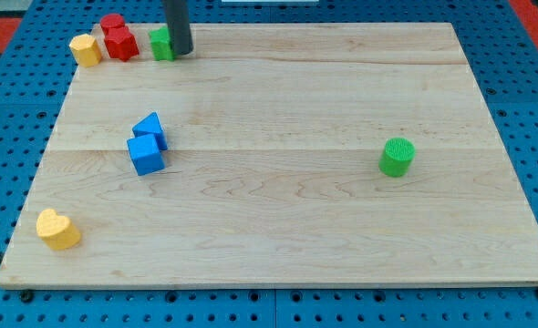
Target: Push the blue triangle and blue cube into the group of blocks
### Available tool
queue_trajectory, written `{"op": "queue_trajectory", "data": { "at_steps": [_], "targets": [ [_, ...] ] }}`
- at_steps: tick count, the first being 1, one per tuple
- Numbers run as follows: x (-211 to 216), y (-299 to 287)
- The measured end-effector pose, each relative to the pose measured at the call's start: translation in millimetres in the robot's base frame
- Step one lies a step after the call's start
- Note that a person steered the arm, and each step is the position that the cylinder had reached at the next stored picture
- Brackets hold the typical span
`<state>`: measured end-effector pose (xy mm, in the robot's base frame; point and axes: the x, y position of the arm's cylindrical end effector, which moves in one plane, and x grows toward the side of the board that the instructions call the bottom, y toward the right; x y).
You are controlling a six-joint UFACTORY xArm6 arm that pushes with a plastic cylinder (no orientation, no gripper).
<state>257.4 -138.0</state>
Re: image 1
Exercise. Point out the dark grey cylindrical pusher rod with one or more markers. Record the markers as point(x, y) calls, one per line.
point(178, 23)

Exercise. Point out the red cylinder block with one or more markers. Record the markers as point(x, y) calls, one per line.
point(111, 21)

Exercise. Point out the green star block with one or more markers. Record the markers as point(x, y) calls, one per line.
point(160, 43)

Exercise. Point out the blue cube block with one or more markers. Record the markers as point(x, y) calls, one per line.
point(145, 154)

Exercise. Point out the light wooden board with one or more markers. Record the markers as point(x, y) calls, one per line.
point(271, 175)

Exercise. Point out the yellow heart block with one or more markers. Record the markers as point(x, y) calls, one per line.
point(57, 232)

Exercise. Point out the blue triangle block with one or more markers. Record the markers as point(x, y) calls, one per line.
point(151, 125)

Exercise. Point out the green cylinder block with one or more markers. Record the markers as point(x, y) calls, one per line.
point(396, 157)

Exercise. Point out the yellow hexagon block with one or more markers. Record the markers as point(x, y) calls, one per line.
point(85, 50)

